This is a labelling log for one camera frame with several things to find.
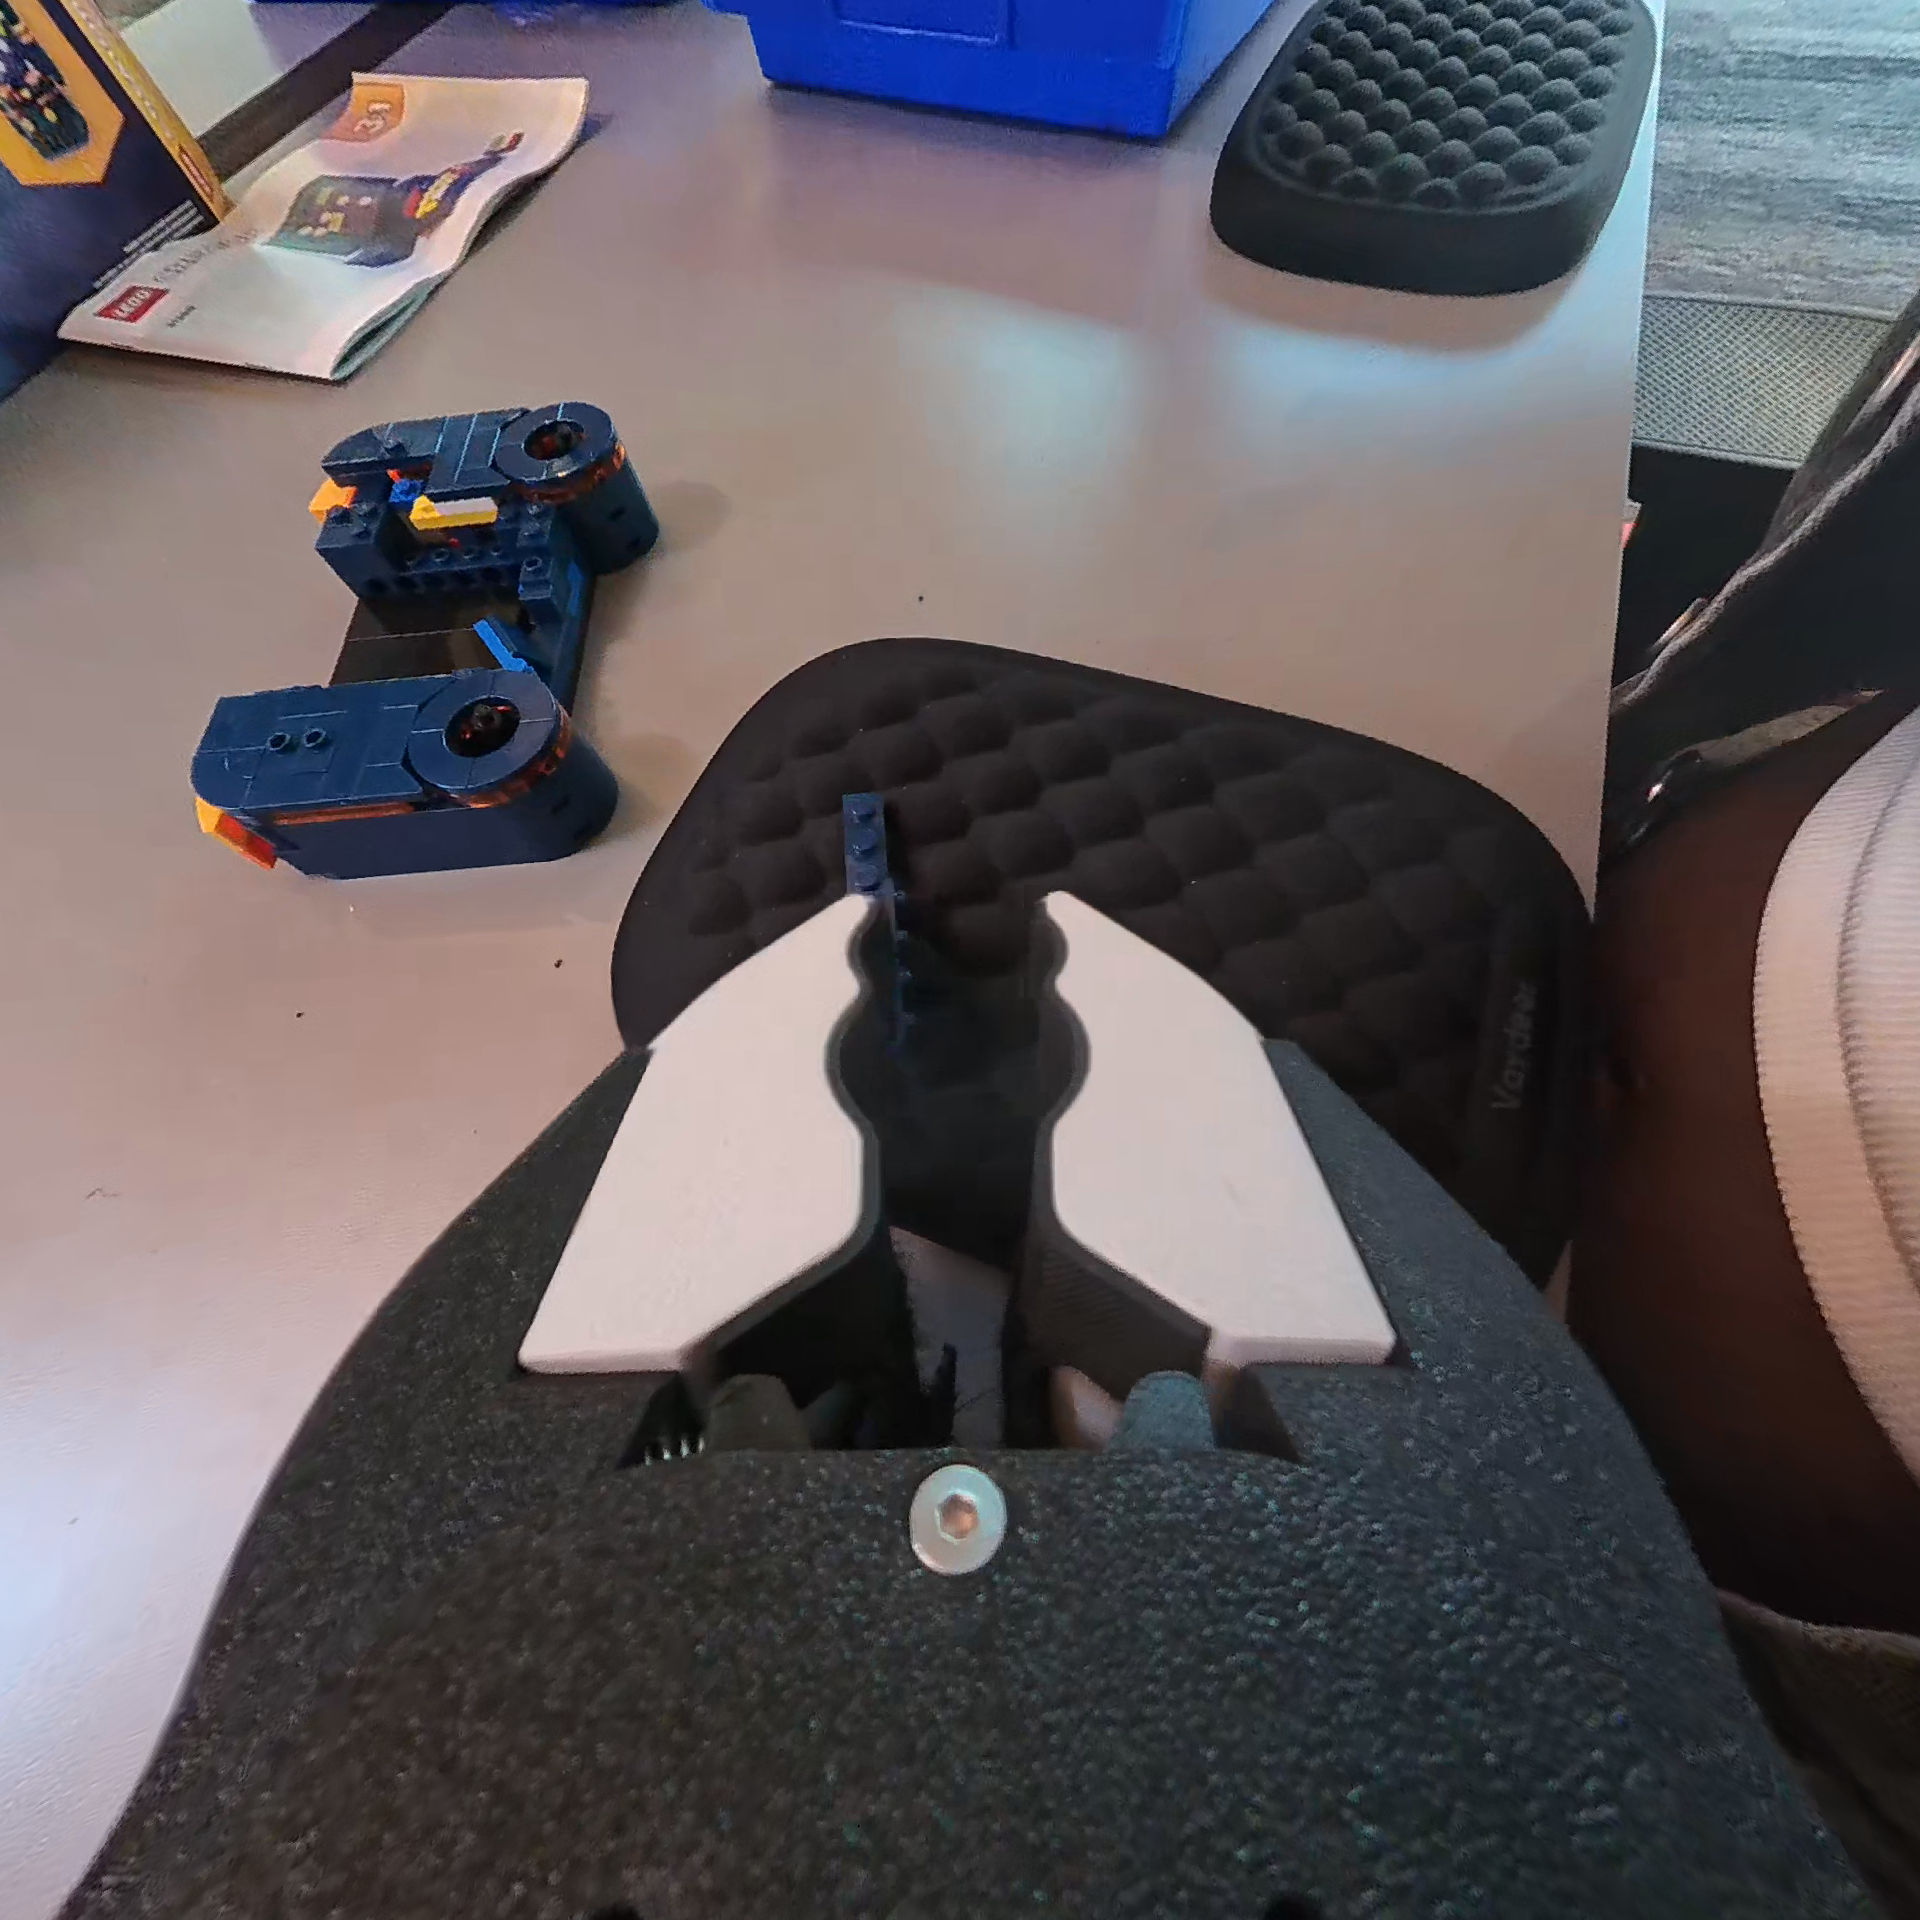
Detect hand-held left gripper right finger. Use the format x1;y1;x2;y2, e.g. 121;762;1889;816
1030;890;1401;1375

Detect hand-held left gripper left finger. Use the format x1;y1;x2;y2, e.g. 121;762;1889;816
517;897;879;1378

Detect blue brick bar orange ends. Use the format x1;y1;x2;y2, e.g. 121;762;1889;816
837;792;927;1064

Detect blue brick-built game console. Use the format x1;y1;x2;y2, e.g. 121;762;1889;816
187;401;666;885

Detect blue plastic bin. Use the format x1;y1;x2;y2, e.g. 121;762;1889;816
738;0;1281;145

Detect large black cushioned pad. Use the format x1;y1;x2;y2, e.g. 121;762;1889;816
609;635;1602;1296

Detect white blue-printed shirt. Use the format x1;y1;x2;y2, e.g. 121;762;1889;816
1743;731;1920;1490

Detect instruction booklet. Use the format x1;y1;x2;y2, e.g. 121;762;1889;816
57;72;593;386

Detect small black cushioned pad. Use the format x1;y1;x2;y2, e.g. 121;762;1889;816
1206;0;1661;300

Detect blue and yellow toy box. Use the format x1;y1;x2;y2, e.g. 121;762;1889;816
0;0;238;403

